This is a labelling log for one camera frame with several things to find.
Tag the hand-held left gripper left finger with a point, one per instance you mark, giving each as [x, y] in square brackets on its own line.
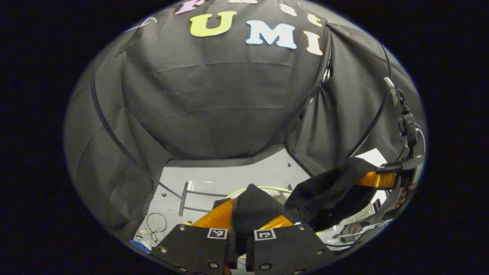
[191, 248]

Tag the black knit garment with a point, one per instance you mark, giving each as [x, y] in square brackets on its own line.
[332, 191]

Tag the blue floor item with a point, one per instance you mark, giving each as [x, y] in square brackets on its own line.
[140, 246]

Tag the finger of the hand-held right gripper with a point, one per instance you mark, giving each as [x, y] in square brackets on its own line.
[376, 179]

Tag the black backdrop cloth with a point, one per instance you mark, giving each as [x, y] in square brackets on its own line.
[214, 95]

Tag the black metal clothes rack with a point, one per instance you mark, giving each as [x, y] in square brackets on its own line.
[105, 122]

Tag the white plastic clothes hanger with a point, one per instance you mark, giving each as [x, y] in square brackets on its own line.
[142, 23]

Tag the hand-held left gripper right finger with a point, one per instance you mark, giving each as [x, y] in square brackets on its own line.
[290, 248]

